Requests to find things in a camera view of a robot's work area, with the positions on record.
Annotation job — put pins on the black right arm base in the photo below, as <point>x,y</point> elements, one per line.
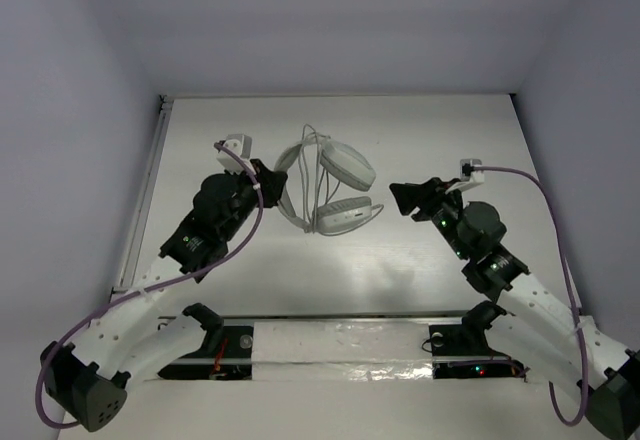
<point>461,351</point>

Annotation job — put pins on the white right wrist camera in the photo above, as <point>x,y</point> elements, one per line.
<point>471,176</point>

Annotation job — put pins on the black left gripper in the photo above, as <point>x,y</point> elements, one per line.
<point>258,186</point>

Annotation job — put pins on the white over-ear headphones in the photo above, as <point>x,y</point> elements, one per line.
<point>335,179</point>

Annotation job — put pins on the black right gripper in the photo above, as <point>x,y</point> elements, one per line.
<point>430,193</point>

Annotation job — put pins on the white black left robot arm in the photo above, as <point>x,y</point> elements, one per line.
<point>93,368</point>

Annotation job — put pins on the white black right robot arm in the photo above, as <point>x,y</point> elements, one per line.
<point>521,318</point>

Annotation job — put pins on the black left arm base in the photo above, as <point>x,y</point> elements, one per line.
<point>225,352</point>

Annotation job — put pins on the white front cover panel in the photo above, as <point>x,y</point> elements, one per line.
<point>499,408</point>

